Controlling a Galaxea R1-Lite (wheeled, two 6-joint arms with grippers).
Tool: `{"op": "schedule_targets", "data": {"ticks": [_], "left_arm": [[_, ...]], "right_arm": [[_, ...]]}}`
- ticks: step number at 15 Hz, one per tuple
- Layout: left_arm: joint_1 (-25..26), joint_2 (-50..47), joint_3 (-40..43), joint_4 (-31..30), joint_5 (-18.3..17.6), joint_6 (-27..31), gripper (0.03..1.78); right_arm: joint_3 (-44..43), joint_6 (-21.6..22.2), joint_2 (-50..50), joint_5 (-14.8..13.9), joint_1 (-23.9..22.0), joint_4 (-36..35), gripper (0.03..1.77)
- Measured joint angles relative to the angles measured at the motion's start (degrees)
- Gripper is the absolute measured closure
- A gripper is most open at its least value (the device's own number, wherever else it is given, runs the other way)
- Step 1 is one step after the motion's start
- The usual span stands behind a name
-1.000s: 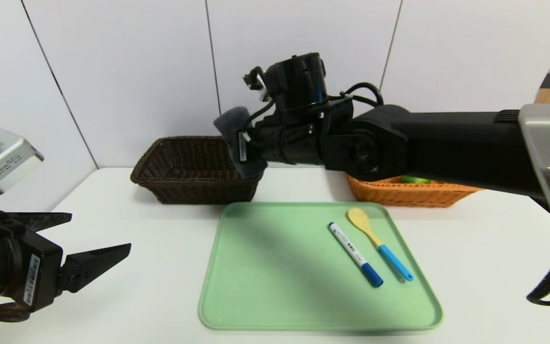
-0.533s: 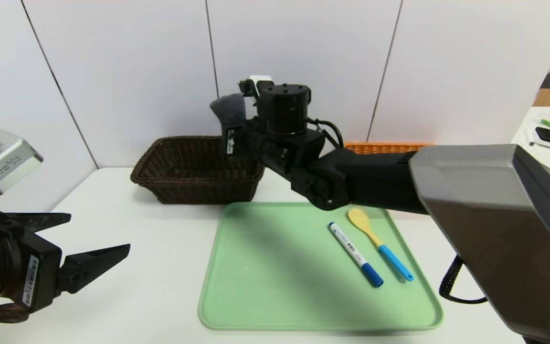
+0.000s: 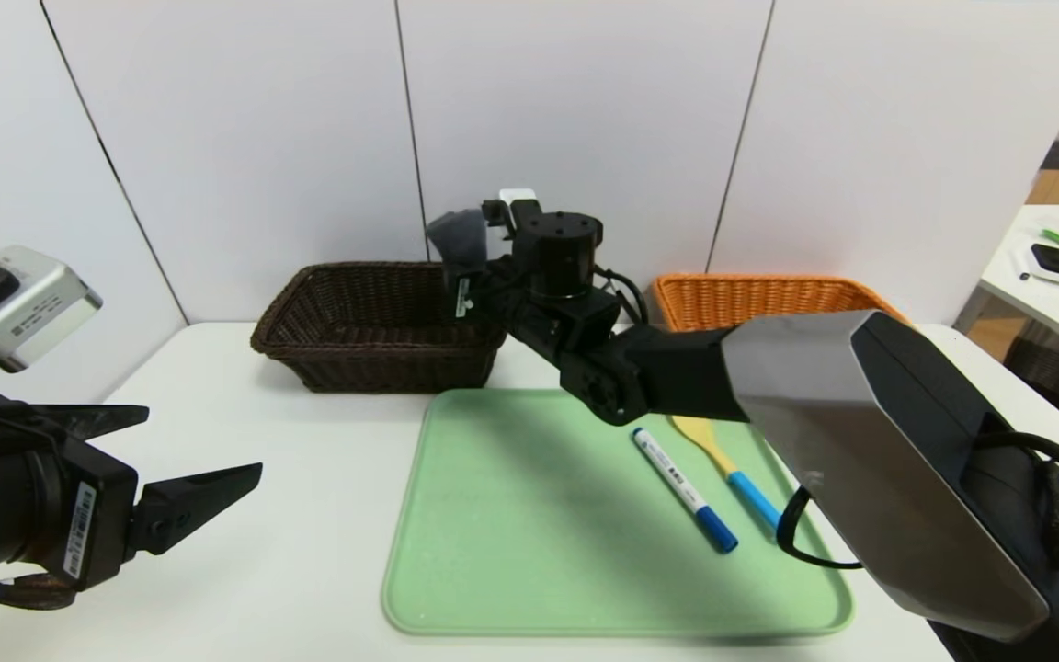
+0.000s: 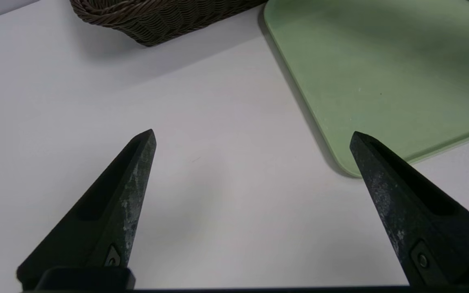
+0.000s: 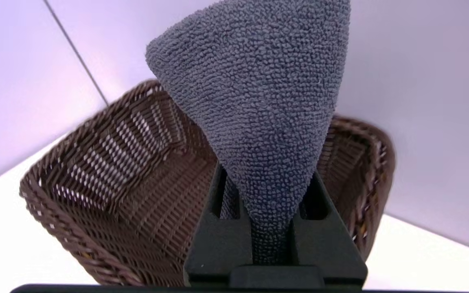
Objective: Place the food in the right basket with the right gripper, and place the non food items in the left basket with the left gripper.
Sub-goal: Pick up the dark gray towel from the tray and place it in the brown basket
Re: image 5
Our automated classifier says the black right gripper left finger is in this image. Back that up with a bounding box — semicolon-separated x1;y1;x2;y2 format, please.
184;163;255;285

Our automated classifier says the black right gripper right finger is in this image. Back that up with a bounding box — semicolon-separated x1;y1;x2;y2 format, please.
289;171;368;285

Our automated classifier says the grey towel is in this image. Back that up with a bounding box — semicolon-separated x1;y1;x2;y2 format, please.
145;0;351;265

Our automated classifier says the dark brown wicker basket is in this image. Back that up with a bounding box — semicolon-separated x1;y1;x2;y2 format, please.
19;79;397;287

